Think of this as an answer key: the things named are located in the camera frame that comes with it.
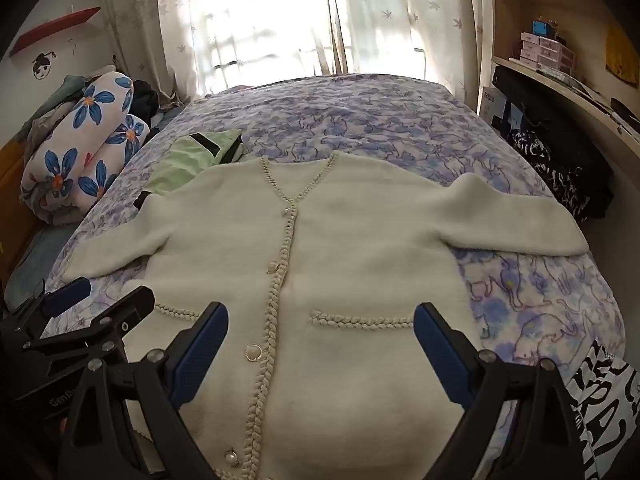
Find light green garment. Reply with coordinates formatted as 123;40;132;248
134;129;246;209

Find yellow cloth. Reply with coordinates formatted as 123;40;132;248
605;25;640;86

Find cartoon face wall sticker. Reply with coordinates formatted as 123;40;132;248
31;51;57;81

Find white cardboard box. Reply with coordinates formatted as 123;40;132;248
479;85;513;133

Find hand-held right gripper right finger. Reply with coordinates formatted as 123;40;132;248
413;302;587;480

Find blue flower patterned pillows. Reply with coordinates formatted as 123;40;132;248
20;71;152;225

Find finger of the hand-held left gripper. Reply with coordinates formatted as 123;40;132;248
22;286;157;362
10;277;93;331

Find cream knit cardigan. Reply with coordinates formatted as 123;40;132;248
62;150;590;480

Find red wall shelf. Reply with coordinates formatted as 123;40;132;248
10;6;102;56

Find stack of papers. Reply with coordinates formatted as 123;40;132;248
542;64;601;96

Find black white printed cloth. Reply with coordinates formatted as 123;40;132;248
565;337;640;480

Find black white patterned bag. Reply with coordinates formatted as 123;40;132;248
507;127;616;223

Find wooden bed board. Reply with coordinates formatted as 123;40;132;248
0;135;41;281

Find sheer floral curtain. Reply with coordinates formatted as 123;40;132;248
330;0;493;111
97;0;351;106

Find purple cat-print blanket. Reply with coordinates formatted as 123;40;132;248
40;72;628;480

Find pink mini drawer organizer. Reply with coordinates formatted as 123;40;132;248
519;31;576;71

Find dark clothes pile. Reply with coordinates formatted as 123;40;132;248
131;79;161;126

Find grey blue sheet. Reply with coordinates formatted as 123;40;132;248
2;227;81;311

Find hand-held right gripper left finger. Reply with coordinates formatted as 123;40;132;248
59;301;231;480

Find grey green clothes pile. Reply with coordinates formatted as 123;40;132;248
15;74;96;143

